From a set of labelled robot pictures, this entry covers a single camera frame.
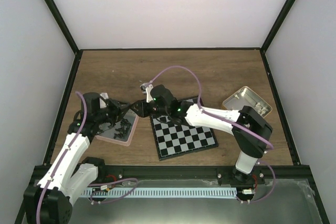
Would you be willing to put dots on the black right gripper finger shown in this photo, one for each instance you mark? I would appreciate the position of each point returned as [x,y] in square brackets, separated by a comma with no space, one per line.
[136,103]
[137,109]

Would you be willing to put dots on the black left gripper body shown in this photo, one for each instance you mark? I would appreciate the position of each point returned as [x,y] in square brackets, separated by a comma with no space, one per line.
[111,115]

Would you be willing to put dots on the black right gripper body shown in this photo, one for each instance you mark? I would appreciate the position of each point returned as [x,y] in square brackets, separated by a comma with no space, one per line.
[147,113]

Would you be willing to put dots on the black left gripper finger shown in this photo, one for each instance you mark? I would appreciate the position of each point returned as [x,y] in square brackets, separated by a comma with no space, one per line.
[121,103]
[124,111]

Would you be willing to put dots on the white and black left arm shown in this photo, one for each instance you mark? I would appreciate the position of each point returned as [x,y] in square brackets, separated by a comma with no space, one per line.
[52,199]

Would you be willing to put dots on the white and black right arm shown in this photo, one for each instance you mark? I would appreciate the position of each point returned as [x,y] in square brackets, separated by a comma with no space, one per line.
[250,130]

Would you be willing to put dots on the pile of black chess pieces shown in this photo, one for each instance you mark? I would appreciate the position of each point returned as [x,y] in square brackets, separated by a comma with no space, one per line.
[123,130]

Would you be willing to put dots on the pile of white chess pieces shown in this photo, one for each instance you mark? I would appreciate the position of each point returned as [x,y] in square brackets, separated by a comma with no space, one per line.
[256,102]

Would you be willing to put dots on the pink tray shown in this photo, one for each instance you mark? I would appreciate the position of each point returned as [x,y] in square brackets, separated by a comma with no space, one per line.
[107,132]

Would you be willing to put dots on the black and silver chessboard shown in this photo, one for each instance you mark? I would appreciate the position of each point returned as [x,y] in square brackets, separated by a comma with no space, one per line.
[176,140]

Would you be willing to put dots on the gold metal tin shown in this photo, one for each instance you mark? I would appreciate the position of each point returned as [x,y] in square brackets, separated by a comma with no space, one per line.
[228,103]

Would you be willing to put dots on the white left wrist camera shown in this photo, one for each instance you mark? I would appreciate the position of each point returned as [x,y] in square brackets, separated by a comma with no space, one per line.
[104,96]

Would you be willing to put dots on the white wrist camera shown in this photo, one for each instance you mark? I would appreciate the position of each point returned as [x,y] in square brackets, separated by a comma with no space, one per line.
[104,96]
[146,89]

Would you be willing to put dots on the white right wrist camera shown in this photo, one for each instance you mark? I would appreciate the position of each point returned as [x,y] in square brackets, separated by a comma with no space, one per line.
[146,89]

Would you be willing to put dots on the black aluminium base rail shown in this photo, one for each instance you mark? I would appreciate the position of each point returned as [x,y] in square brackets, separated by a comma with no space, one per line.
[223,174]

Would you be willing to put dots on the light blue slotted cable duct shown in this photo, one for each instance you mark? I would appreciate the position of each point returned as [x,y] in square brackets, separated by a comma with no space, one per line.
[212,192]

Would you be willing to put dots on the black frame post left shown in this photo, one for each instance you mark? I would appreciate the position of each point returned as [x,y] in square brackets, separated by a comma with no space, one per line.
[62,25]

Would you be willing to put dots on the black frame post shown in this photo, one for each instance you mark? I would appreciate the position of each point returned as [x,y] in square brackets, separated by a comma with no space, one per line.
[62,25]
[288,4]

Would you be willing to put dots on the black frame post right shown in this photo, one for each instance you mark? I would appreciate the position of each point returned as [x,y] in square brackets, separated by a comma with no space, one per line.
[288,4]

